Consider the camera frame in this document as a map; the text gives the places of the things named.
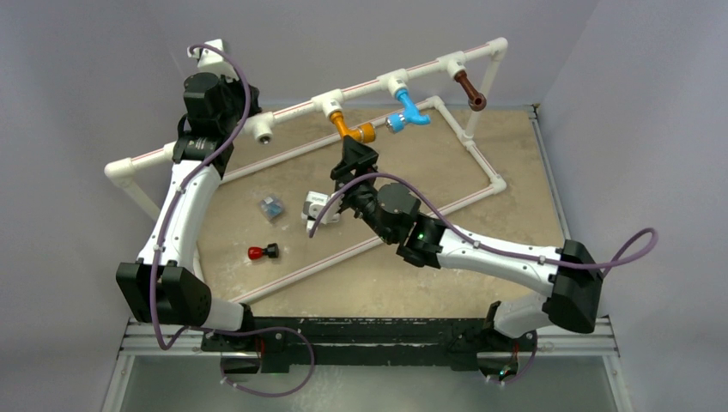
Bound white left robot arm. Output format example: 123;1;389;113
116;73;260;351

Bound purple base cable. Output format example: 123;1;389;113
220;333;317;400

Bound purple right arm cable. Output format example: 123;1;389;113
306;172;659;279

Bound blue water faucet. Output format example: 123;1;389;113
385;88;431;134

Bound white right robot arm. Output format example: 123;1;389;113
331;136;604;349

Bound clear bag blue parts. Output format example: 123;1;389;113
258;195;285;221

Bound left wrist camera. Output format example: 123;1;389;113
186;46;240;82

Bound red black faucet piece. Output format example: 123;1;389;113
247;243;280;261

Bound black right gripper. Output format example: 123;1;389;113
329;136;395;244

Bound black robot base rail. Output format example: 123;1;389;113
201;316;537;375

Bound orange water faucet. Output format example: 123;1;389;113
329;111;376;144

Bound white PVC pipe frame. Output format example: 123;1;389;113
104;37;510;304

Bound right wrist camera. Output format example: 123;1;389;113
301;191;341;230

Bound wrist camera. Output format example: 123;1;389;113
186;46;240;82
301;191;341;230

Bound brown water faucet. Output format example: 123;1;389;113
453;70;487;112

